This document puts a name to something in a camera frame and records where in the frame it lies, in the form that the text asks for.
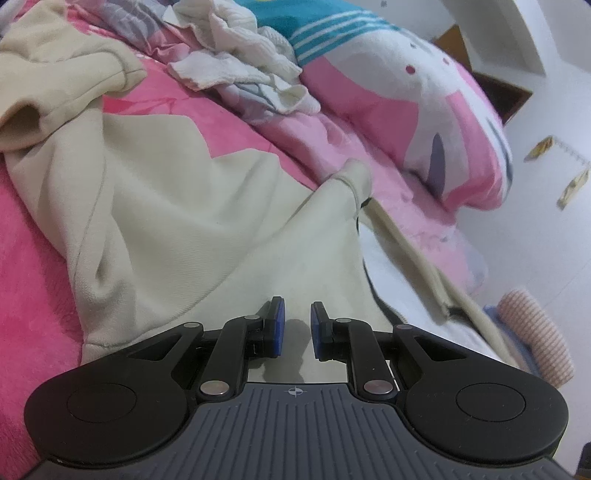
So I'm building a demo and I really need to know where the pink magenta floral bed blanket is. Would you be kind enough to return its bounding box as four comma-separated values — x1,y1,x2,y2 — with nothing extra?
0,55,320,478

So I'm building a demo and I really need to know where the beige zip hoodie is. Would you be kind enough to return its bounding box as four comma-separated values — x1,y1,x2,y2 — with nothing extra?
0,0,518,384

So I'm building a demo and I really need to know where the brown wooden door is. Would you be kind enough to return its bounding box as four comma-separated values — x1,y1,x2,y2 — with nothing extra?
432,24,533,124

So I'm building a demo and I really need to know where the crumpled white cloth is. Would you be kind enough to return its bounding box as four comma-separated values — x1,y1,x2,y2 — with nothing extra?
163,1,321,115

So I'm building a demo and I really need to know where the large pink blue cartoon pillow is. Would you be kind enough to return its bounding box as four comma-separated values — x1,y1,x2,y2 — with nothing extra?
242,1,513,210

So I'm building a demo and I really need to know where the stack of folded clothes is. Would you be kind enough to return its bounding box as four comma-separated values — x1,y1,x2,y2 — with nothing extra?
484,305,541,377

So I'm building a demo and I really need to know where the light pink quilt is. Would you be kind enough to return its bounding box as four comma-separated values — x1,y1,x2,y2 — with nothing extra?
68,0,488,296

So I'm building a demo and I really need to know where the wall hook rack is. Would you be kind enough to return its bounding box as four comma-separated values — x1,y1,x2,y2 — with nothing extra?
553,136,590,168

